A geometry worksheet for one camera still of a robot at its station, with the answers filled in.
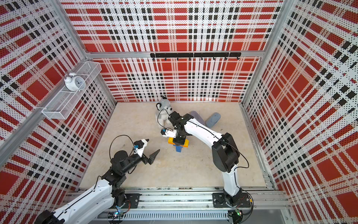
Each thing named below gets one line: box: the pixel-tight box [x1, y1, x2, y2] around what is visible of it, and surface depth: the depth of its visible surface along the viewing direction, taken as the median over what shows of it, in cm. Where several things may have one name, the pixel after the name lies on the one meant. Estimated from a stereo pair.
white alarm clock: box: [64, 72, 86, 92], surface depth 73 cm
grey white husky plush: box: [155, 95, 173, 127], surface depth 96 cm
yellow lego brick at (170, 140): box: [167, 137, 176, 146], surface depth 84 cm
